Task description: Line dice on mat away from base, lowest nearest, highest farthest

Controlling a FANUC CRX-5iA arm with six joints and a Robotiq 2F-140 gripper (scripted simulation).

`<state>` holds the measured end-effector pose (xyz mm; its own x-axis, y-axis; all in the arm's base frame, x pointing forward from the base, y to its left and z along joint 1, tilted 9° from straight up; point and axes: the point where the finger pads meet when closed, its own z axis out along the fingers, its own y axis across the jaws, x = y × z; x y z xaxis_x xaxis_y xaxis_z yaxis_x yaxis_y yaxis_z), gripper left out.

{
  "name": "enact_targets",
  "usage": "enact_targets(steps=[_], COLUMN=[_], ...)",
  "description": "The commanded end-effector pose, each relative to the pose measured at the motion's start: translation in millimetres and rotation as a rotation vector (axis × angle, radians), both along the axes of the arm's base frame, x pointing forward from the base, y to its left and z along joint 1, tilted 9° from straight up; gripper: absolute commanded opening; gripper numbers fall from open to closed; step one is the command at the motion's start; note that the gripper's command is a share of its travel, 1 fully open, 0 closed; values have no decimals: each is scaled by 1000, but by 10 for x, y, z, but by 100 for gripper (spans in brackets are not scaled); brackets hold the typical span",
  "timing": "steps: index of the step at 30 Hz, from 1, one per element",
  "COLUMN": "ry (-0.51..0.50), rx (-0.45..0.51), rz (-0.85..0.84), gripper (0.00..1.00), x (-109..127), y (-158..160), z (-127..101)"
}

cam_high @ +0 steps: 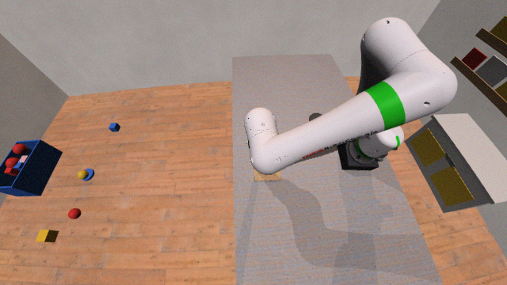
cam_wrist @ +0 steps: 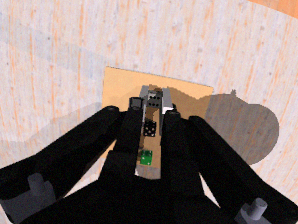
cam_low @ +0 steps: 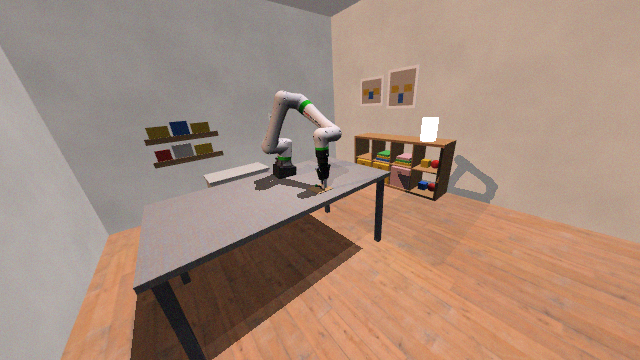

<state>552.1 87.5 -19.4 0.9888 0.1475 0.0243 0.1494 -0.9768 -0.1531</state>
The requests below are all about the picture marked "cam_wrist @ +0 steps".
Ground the small white die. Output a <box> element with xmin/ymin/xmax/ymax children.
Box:
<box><xmin>147</xmin><ymin>90</ymin><xmax>162</xmax><ymax>108</ymax></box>

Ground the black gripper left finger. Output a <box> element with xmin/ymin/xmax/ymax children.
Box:
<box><xmin>0</xmin><ymin>85</ymin><xmax>149</xmax><ymax>224</ymax></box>

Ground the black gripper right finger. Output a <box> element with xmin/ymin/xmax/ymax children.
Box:
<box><xmin>159</xmin><ymin>87</ymin><xmax>298</xmax><ymax>224</ymax></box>

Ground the green die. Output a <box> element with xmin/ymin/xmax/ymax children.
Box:
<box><xmin>140</xmin><ymin>150</ymin><xmax>152</xmax><ymax>165</ymax></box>

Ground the black die with white pips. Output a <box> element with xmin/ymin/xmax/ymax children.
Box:
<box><xmin>143</xmin><ymin>121</ymin><xmax>157</xmax><ymax>137</ymax></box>

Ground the peach square mat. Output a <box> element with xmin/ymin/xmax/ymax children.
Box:
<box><xmin>102</xmin><ymin>66</ymin><xmax>213</xmax><ymax>168</ymax></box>

